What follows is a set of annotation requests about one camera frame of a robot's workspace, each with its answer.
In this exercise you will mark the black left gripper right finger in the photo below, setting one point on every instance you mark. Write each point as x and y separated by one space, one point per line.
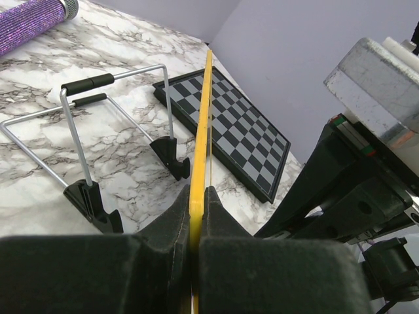
239 273

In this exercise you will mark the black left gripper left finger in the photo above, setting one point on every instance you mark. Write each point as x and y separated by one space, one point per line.
146 272

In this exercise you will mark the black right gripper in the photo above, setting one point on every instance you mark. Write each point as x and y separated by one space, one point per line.
341 192

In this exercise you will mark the yellow framed whiteboard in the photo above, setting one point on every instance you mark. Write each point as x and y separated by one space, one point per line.
202 152

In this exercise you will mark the black white chessboard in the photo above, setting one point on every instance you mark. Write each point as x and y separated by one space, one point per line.
244 140

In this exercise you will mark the purple glitter microphone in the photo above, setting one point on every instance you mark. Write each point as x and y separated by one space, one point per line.
32 18

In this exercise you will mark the wire whiteboard stand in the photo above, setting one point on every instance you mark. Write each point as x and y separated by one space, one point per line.
113 135

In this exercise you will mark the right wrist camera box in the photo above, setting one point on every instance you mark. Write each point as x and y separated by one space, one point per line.
378 84

